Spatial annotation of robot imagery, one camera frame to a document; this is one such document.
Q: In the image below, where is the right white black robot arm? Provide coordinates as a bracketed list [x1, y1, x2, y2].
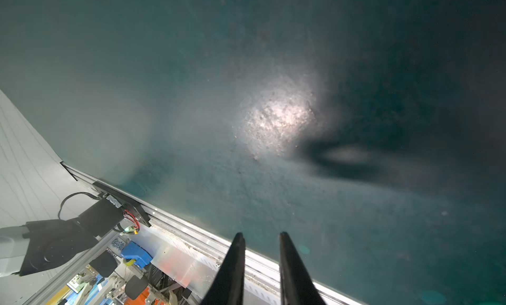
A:
[1, 199, 324, 304]

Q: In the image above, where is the blue plastic object below table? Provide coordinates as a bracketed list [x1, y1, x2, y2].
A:
[121, 241, 153, 269]

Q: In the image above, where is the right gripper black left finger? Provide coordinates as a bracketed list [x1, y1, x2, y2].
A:
[200, 233, 246, 305]

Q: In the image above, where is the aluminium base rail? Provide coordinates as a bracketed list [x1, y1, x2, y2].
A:
[63, 163, 282, 304]

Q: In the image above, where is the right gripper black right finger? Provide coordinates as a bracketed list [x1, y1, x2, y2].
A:
[279, 232, 325, 305]

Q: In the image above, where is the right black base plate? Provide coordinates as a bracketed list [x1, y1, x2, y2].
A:
[92, 181, 151, 227]

